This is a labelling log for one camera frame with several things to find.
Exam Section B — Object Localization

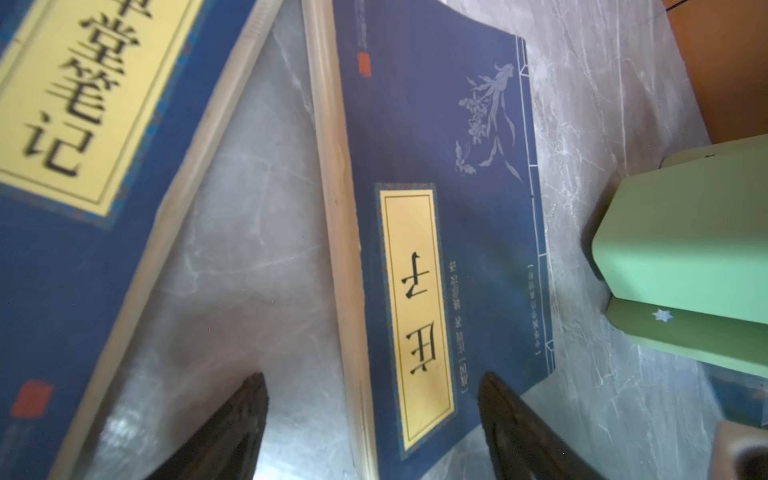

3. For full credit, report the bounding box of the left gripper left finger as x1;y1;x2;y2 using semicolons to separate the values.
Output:
148;372;269;479

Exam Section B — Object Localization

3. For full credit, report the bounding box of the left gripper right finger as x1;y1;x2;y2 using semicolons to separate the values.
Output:
477;372;602;480

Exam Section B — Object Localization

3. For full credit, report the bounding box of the navy blue book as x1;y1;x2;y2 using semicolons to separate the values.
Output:
303;1;556;479

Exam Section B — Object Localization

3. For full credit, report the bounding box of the small green pen holder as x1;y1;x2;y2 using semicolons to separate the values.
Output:
591;135;767;376

